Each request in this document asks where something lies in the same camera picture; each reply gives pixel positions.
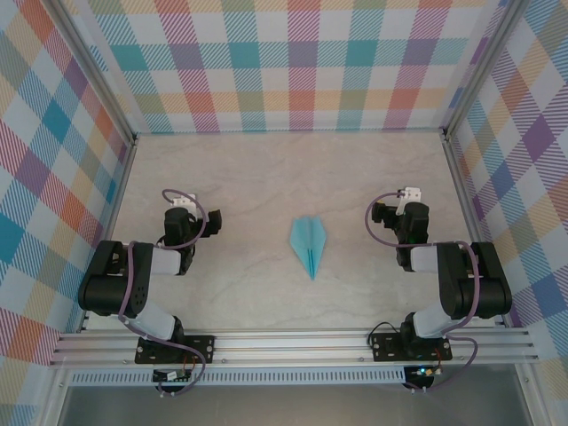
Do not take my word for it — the light blue paper sheet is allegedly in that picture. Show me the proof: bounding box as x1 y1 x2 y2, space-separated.
288 216 329 281

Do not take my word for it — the controller board with green light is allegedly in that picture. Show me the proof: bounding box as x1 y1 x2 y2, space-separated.
406 364 445 381

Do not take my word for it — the small black controller board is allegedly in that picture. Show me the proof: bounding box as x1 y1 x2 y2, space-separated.
152 367 193 383

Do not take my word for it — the grey metal panel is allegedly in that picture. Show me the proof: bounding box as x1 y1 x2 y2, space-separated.
42 367 545 426

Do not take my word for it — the purple camera cable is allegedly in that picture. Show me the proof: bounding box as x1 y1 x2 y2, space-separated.
364 189 481 395
117 189 209 398

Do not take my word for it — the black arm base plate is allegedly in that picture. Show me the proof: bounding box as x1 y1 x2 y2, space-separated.
369 331 453 363
134 335 217 365

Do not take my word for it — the aluminium side rail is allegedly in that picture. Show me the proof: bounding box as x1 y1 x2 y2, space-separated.
442 135 508 329
77 137 138 334

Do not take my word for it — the aluminium mounting rail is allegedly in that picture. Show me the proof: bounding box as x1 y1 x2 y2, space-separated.
48 327 540 368

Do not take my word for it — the aluminium frame post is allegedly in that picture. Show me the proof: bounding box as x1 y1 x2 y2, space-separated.
441 0 523 141
55 0 138 146

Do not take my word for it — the slotted metal cable tray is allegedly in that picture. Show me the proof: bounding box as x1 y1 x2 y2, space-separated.
66 370 407 386

